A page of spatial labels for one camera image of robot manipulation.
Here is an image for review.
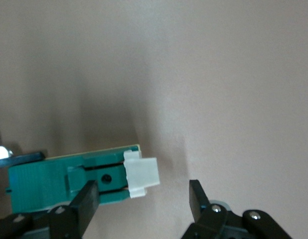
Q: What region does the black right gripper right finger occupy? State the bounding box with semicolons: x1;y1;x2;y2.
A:
185;179;294;239

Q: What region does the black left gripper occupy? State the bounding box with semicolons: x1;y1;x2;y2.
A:
0;146;46;169

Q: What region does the brown table cover sheet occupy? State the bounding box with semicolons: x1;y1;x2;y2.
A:
0;0;308;239

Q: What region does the green load switch white lever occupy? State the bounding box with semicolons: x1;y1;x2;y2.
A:
5;143;161;214

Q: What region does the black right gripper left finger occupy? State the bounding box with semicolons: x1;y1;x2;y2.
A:
0;180;99;239

